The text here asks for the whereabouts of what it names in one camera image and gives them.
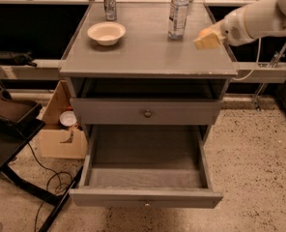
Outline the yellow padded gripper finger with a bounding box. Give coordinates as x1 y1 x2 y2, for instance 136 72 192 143
193 30 221 49

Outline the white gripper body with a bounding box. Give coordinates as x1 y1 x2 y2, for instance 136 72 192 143
214 7 255 46

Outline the orange fruit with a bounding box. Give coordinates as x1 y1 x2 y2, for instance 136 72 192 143
198 28 214 38

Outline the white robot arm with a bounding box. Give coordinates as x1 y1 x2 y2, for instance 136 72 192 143
193 0 286 49

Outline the grey drawer cabinet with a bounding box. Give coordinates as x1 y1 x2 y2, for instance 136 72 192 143
59 1 240 210

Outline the open grey middle drawer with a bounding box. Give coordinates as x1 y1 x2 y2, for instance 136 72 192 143
70 126 223 208

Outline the closed grey top drawer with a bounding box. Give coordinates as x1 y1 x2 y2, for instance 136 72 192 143
71 98 222 125

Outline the clear plastic water bottle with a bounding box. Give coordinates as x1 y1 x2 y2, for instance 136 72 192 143
168 0 189 40

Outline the silver drink can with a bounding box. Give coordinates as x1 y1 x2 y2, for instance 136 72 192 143
103 0 117 21

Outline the white cup in box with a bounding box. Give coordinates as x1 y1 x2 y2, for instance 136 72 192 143
59 111 77 127

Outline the cardboard box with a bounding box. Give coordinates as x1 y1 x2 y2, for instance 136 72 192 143
39 81 87 159

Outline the black chair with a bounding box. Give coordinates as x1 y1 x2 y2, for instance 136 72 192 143
0 64 83 232

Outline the aluminium frame rail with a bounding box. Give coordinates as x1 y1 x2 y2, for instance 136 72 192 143
0 59 286 83

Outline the white hanging cable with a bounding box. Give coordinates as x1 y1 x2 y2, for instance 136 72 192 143
232 37 263 82

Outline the black floor cable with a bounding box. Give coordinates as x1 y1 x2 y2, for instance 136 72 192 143
26 141 73 232

